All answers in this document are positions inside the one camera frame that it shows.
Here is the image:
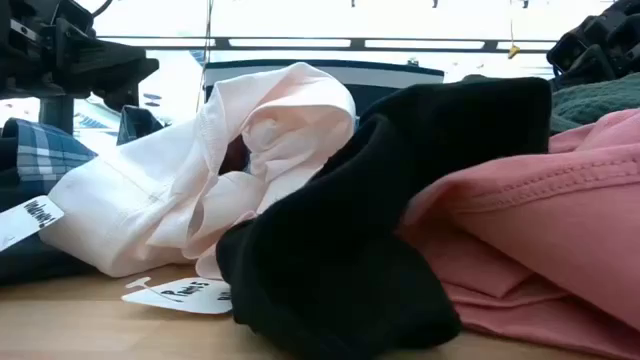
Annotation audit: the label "navy white striped fabric basket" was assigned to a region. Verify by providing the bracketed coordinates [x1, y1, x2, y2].
[203, 58, 445, 117]

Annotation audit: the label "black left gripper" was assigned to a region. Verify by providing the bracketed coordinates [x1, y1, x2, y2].
[0, 0, 160, 112]

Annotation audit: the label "salmon pink shirt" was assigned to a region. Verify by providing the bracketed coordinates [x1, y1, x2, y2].
[397, 107, 640, 360]

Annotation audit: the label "dark teal garment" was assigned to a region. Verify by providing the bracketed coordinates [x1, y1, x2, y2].
[0, 134, 99, 287]

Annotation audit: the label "black pants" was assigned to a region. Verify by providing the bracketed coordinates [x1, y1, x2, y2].
[215, 76, 553, 360]

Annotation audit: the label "blue plaid shirt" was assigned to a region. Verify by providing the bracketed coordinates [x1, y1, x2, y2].
[0, 104, 166, 201]

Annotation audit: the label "dark green knit garment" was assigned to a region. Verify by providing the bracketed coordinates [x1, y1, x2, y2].
[549, 72, 640, 135]

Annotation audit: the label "pale pink shirt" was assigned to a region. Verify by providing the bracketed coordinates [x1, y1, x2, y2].
[38, 62, 357, 280]

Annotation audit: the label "white tag reading Pants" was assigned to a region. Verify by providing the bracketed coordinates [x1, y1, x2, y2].
[121, 276, 234, 315]

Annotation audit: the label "thin hanging cable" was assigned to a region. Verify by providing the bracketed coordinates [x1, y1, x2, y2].
[195, 0, 215, 114]

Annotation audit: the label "black upright column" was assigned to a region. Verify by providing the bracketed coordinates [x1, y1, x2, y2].
[38, 94, 75, 136]

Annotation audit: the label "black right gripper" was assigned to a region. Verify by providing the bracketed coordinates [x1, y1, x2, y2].
[546, 0, 640, 91]

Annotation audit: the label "white tag reading Underwear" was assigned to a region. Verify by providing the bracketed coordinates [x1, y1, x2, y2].
[0, 194, 65, 253]

